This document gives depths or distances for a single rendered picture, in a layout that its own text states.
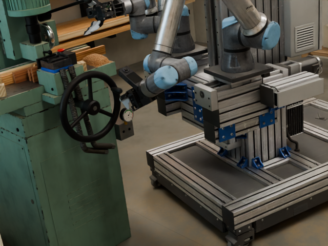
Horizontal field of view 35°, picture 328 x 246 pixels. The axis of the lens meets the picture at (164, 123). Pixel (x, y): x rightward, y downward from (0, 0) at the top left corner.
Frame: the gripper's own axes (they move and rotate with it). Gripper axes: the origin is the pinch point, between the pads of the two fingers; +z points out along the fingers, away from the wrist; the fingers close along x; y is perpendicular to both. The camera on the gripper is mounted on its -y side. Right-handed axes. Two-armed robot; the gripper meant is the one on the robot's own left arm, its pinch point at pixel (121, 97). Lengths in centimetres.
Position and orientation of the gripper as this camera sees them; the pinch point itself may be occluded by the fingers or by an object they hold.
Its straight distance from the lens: 212.6
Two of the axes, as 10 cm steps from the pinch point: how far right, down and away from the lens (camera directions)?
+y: 4.7, 8.8, 0.3
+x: 7.3, -4.0, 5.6
